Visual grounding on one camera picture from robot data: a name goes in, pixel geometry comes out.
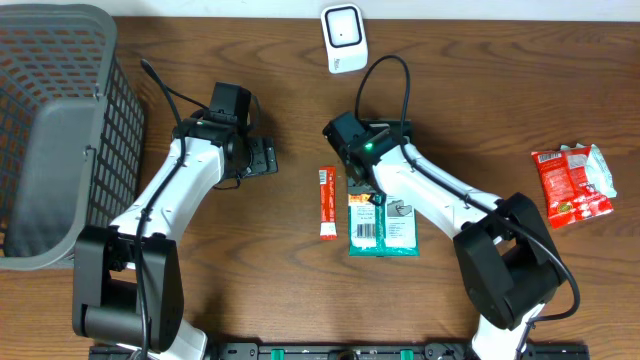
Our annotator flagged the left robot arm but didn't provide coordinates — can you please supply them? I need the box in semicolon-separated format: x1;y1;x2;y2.
72;118;278;359

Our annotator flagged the red snack bag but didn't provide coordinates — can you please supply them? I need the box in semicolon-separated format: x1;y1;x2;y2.
531;149;614;229

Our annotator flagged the dark green packet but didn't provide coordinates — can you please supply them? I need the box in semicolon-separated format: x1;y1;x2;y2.
347;118;421;259

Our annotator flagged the red packet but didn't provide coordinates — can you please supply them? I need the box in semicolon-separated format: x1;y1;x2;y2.
319;166;338;241

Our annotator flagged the white barcode scanner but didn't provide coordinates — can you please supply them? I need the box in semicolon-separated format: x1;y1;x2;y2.
320;3;368;74

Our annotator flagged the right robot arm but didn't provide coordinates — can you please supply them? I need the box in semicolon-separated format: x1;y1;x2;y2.
326;128;570;359

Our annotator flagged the light green wipes pack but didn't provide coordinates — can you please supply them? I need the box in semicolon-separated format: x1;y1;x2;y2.
560;143;617;198

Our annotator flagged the orange tissue pack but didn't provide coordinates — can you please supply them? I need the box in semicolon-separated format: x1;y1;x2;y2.
348;193;377;206

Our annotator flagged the grey plastic mesh basket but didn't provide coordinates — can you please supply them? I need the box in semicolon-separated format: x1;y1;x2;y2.
1;4;146;271

